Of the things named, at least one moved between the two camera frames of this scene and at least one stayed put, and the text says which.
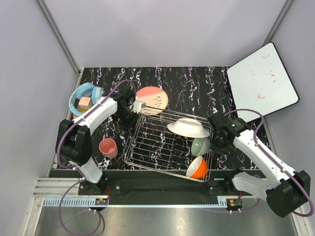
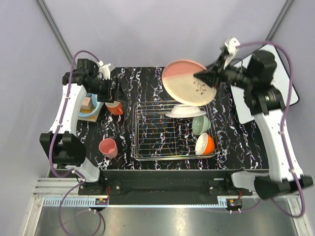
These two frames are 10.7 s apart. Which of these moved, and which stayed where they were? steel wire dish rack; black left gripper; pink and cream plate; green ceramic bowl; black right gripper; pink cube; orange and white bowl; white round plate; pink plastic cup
Moved: pink and cream plate; white round plate; green ceramic bowl; black right gripper; steel wire dish rack; orange and white bowl; black left gripper
Stayed: pink plastic cup; pink cube
